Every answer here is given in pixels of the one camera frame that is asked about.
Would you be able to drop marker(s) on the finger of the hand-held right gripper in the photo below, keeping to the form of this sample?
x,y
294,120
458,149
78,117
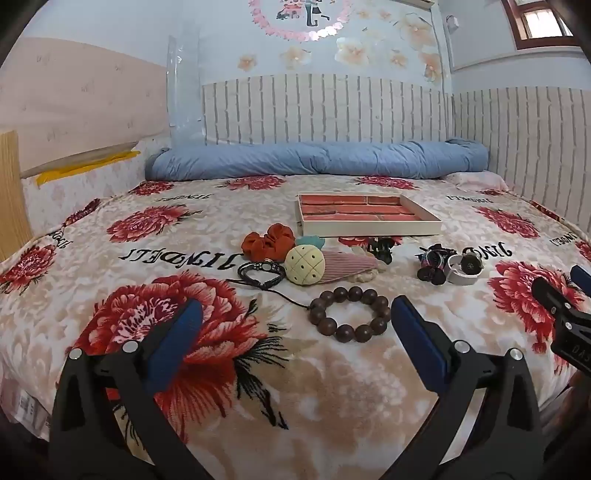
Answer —
x,y
554,295
582,275

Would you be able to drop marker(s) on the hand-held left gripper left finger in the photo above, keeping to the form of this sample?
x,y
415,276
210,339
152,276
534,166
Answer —
x,y
178,337

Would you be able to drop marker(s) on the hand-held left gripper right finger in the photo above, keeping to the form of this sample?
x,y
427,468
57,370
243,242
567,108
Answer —
x,y
422,341

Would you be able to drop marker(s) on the white wristwatch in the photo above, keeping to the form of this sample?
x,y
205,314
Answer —
x,y
457,270

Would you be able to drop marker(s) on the brick-patterned tray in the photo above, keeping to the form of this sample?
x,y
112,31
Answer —
x,y
364,214

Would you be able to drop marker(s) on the black claw hair clip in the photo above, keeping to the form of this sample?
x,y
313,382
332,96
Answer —
x,y
381,249

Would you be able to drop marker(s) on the red floral blanket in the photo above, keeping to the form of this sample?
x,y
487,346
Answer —
x,y
323,392

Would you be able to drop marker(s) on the orange scrunchie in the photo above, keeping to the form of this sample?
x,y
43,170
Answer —
x,y
265,244

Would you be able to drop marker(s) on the pale floral bed sheet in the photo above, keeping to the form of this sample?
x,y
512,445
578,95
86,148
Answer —
x,y
92,184

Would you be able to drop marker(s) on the yellow tape strip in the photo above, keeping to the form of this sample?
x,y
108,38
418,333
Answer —
x,y
83,167

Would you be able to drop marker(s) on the blue rolled duvet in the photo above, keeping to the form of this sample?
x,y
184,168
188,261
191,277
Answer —
x,y
300,159

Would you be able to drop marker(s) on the clear plastic sheet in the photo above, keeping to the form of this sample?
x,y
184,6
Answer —
x,y
184,87

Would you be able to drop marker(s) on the wooden framed window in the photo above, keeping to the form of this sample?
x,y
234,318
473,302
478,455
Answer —
x,y
540,23

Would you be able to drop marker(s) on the wooden bed post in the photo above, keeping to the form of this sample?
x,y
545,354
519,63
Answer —
x,y
11,198

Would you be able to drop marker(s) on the white wall hook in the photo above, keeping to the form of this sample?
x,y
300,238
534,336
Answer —
x,y
452,24

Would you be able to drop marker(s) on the group of flower wall stickers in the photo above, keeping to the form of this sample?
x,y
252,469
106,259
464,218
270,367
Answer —
x,y
351,50

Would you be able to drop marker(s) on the round pink wreath wall sticker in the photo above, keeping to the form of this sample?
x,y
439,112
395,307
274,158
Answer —
x,y
295,30

